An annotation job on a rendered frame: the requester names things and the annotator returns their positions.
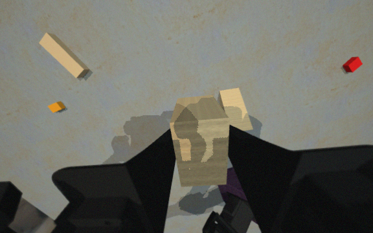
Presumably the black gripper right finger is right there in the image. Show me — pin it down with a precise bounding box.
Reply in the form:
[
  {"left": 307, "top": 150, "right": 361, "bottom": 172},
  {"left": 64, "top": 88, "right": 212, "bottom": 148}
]
[{"left": 228, "top": 125, "right": 373, "bottom": 233}]

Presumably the orange block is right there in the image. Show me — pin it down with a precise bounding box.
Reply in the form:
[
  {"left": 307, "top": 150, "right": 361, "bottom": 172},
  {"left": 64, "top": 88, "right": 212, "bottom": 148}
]
[{"left": 49, "top": 101, "right": 65, "bottom": 113}]

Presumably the small red block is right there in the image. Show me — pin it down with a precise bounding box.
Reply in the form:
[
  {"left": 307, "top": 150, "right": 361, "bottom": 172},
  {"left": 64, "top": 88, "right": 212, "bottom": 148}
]
[{"left": 343, "top": 57, "right": 362, "bottom": 72}]

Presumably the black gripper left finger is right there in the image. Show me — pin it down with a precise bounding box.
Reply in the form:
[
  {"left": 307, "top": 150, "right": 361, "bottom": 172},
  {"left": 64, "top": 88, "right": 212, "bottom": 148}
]
[{"left": 52, "top": 129, "right": 176, "bottom": 233}]

